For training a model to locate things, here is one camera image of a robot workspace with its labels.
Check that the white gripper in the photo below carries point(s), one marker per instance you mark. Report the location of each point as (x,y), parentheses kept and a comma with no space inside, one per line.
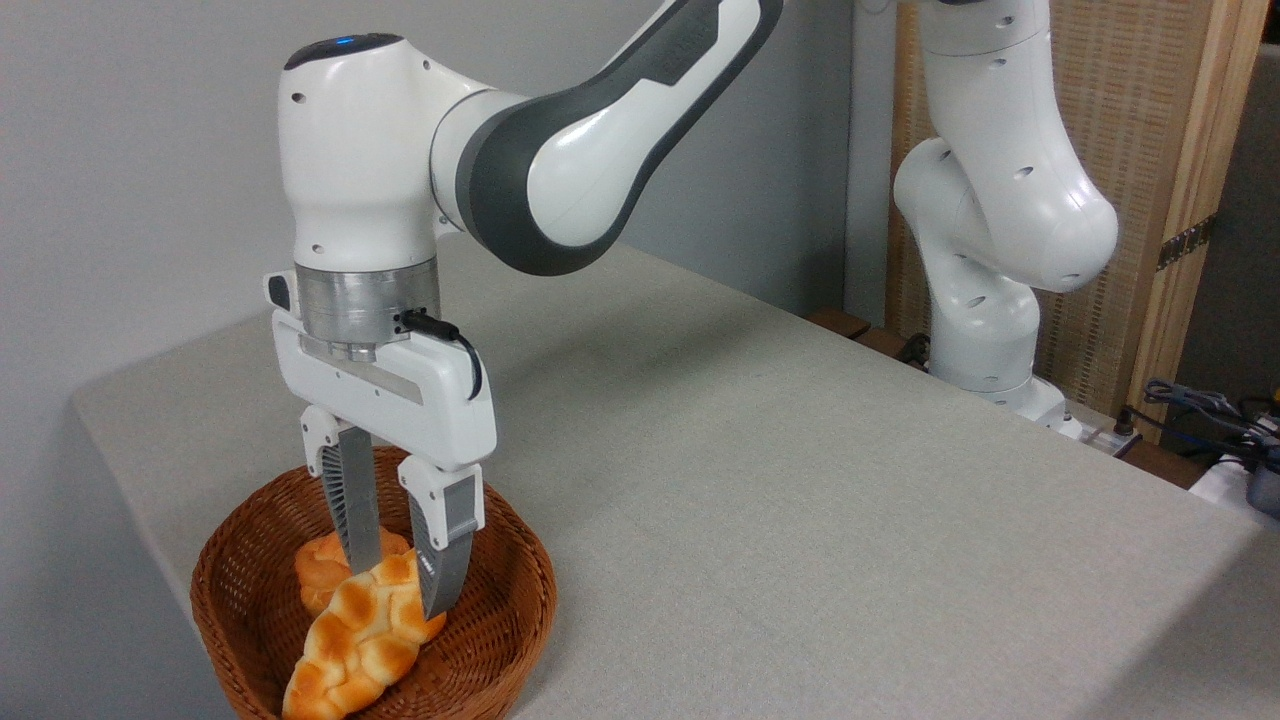
(400,400)

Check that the braided bread loaf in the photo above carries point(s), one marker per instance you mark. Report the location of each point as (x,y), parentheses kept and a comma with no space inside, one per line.
(360,640)

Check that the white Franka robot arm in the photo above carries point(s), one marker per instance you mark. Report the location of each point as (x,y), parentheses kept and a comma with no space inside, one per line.
(360,150)

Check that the round bread bun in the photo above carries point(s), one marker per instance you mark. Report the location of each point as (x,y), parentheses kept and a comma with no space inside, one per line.
(318,572)

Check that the brown wicker basket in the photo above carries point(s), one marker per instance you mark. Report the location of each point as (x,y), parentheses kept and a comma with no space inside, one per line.
(500,620)

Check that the grey tablecloth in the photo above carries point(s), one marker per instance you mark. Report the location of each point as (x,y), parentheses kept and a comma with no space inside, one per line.
(750,480)

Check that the metal screen hinge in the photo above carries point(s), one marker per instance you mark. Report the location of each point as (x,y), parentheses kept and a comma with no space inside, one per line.
(1187,242)

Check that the grey round container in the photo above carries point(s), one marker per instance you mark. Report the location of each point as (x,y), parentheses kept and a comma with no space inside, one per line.
(1266,488)

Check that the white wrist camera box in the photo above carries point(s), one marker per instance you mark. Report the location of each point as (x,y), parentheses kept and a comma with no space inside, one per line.
(280,292)

